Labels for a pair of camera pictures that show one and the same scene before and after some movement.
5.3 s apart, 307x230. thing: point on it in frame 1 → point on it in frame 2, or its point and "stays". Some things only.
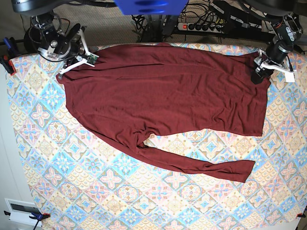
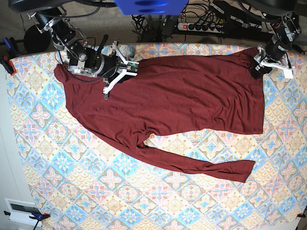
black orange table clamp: x=7 y=63 stays
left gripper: x=66 y=48 → x=101 y=65
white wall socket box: x=20 y=212 stays
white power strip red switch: x=201 y=27 stays
